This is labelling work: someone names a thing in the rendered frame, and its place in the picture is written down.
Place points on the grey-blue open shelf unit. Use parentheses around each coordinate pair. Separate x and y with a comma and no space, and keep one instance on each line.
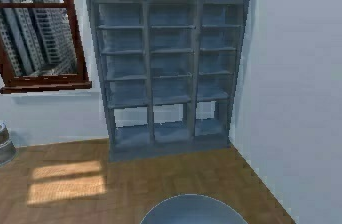
(170,96)

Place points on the red-brown framed window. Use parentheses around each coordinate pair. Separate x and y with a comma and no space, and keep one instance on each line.
(34,40)

